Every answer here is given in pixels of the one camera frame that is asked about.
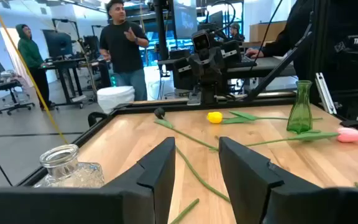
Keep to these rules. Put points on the pink artificial tulip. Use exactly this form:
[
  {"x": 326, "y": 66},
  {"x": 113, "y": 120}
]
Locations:
[{"x": 349, "y": 134}]

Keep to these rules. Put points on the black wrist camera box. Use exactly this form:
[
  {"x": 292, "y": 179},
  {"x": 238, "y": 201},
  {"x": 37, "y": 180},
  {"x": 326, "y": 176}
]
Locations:
[{"x": 201, "y": 40}]

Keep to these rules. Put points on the black standing desk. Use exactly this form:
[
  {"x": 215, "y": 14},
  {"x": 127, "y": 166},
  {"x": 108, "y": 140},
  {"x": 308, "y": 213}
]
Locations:
[{"x": 64, "y": 63}]

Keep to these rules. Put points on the black aluminium table frame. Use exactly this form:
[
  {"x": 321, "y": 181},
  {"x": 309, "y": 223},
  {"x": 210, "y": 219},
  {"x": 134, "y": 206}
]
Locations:
[{"x": 141, "y": 107}]

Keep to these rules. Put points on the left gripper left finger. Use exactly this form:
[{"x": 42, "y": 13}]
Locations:
[{"x": 129, "y": 202}]

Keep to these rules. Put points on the yellow artificial tulip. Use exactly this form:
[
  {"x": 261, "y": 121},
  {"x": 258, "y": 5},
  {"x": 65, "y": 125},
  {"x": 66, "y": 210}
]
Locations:
[{"x": 214, "y": 117}]

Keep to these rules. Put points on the brown cardboard box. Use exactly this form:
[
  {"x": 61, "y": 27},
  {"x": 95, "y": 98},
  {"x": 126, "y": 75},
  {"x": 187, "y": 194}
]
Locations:
[{"x": 256, "y": 34}]

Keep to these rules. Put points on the silver arm base bracket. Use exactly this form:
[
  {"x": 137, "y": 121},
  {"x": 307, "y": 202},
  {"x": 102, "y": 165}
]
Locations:
[{"x": 194, "y": 98}]

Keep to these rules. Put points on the silver aluminium extrusion bar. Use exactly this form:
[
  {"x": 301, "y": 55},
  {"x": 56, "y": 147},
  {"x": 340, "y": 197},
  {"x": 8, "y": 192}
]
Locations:
[{"x": 325, "y": 93}]

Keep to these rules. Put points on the green glass vase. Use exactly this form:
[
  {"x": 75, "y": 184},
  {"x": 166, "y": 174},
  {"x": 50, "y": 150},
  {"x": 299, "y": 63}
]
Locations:
[{"x": 300, "y": 115}]

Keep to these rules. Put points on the white bin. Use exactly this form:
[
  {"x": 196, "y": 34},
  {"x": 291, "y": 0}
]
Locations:
[{"x": 115, "y": 96}]

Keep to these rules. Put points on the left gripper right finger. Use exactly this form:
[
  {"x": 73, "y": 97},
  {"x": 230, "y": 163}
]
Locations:
[{"x": 259, "y": 193}]

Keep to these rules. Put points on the small black monitor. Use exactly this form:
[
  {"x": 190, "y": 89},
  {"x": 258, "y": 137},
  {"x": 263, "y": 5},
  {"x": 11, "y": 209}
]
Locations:
[{"x": 216, "y": 19}]

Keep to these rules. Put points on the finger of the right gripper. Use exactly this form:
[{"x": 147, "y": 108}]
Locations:
[
  {"x": 231, "y": 53},
  {"x": 184, "y": 74}
]

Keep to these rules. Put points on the large display screen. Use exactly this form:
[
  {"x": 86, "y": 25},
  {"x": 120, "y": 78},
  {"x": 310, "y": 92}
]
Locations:
[{"x": 185, "y": 18}]

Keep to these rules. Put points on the clear glass vase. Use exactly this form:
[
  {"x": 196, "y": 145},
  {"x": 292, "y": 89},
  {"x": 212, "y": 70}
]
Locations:
[{"x": 61, "y": 158}]

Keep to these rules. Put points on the person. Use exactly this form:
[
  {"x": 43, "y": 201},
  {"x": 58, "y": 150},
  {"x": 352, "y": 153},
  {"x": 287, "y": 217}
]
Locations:
[
  {"x": 284, "y": 40},
  {"x": 235, "y": 31},
  {"x": 30, "y": 53},
  {"x": 123, "y": 46}
]

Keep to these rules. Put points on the black vertical pole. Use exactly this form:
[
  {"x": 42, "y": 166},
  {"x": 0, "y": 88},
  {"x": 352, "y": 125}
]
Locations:
[{"x": 162, "y": 31}]

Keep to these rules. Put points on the black computer monitor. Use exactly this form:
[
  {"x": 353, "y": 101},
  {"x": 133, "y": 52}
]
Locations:
[{"x": 57, "y": 43}]

